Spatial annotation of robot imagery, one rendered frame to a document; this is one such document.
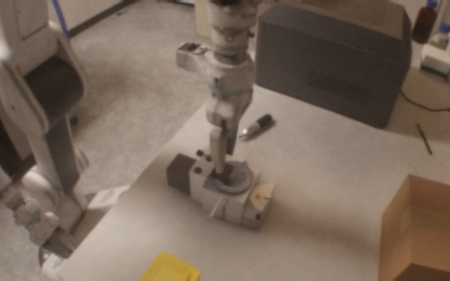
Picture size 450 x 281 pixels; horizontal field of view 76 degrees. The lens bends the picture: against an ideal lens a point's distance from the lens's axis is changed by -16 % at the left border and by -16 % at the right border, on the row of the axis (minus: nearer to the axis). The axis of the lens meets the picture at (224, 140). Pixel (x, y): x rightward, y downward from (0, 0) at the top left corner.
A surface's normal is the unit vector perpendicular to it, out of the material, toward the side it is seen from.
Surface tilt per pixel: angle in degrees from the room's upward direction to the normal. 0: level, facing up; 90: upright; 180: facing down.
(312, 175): 0
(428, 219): 0
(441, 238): 0
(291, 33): 90
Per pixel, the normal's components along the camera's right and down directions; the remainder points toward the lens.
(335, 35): -0.37, 0.14
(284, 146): 0.04, -0.71
